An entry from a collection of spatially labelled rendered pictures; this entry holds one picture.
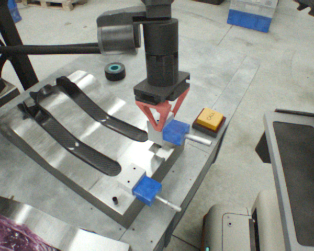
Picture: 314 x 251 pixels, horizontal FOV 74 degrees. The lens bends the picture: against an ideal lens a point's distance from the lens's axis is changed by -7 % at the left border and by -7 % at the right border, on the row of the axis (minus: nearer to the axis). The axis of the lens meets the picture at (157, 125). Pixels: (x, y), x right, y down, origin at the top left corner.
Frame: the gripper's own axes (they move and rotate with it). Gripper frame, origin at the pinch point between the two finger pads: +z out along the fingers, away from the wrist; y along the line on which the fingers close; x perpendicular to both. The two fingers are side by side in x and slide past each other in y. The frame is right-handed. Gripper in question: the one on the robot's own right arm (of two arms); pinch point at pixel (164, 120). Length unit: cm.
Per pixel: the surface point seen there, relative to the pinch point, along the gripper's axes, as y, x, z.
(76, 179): 16.4, -12.4, 9.1
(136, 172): 9.6, -0.9, 6.7
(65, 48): -20, -56, -3
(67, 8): -222, -321, 19
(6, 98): 3, -71, 11
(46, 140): 13.8, -24.2, 5.1
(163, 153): -0.9, -1.3, 10.8
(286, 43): -299, 6, 61
